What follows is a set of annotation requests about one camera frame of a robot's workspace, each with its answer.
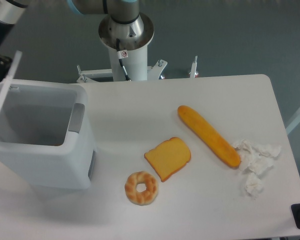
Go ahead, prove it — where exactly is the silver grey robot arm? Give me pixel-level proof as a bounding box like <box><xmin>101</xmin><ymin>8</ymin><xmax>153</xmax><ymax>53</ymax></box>
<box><xmin>0</xmin><ymin>0</ymin><xmax>154</xmax><ymax>82</ymax></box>

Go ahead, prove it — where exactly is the white plastic trash can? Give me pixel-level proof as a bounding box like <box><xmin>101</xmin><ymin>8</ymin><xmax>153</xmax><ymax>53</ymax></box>
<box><xmin>0</xmin><ymin>79</ymin><xmax>97</xmax><ymax>190</ymax></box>

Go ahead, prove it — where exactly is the white metal robot stand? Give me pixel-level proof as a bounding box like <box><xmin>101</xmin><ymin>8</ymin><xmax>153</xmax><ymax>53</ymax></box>
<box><xmin>75</xmin><ymin>44</ymin><xmax>201</xmax><ymax>84</ymax></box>

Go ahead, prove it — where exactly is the orange toast slice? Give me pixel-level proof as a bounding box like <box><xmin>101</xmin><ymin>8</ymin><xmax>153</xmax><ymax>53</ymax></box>
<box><xmin>144</xmin><ymin>137</ymin><xmax>191</xmax><ymax>182</ymax></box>

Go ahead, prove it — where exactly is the long orange baguette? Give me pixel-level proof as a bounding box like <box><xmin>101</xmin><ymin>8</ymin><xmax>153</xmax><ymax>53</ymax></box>
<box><xmin>177</xmin><ymin>105</ymin><xmax>241</xmax><ymax>168</ymax></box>

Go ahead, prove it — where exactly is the crumpled white tissue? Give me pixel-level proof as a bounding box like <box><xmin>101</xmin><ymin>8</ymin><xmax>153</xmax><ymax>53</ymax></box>
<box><xmin>231</xmin><ymin>139</ymin><xmax>282</xmax><ymax>199</ymax></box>

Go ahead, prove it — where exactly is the braided ring bread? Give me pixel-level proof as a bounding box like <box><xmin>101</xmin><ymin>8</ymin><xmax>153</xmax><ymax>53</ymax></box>
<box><xmin>124</xmin><ymin>171</ymin><xmax>159</xmax><ymax>206</ymax></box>

